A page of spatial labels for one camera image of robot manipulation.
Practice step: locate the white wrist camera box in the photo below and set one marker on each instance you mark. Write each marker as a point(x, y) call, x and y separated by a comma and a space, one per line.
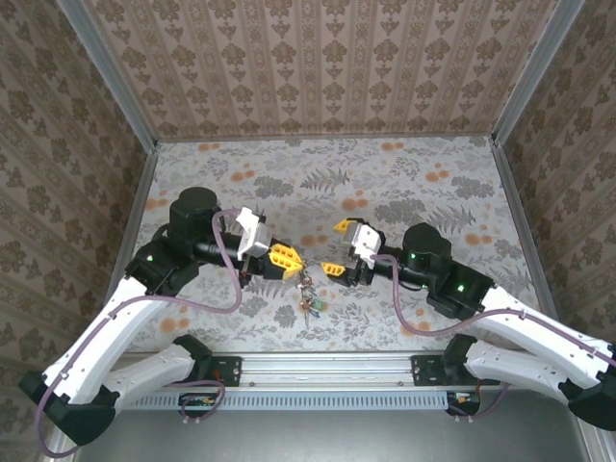
point(255, 233)
point(368, 243)

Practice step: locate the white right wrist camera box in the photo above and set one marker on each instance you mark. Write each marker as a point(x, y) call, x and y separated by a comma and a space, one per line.
point(368, 243)

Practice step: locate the floral table mat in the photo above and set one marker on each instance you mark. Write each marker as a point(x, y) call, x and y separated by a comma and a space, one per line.
point(313, 202)

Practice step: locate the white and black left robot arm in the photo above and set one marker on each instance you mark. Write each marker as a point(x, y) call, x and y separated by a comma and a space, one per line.
point(106, 332)

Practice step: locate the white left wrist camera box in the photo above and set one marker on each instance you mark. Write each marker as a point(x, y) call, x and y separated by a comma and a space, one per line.
point(255, 233)

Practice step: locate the green capped key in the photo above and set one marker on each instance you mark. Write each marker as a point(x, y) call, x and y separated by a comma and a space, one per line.
point(317, 305)

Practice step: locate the aluminium frame post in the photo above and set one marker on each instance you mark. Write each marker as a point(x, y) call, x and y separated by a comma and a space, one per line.
point(534, 67)
point(106, 72)

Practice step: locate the grey metal panel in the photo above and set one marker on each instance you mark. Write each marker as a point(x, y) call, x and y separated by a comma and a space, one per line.
point(313, 438)

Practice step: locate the silver keyring bunch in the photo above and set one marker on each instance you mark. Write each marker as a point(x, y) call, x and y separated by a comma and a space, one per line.
point(303, 286)

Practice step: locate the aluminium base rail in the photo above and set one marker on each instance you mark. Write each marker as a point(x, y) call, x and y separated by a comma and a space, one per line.
point(327, 368)

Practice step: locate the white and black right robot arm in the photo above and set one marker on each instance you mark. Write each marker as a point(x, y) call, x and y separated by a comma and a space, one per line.
point(529, 332)

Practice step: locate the aluminium side rail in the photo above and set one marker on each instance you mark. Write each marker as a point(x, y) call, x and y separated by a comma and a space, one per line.
point(516, 202)
point(139, 197)

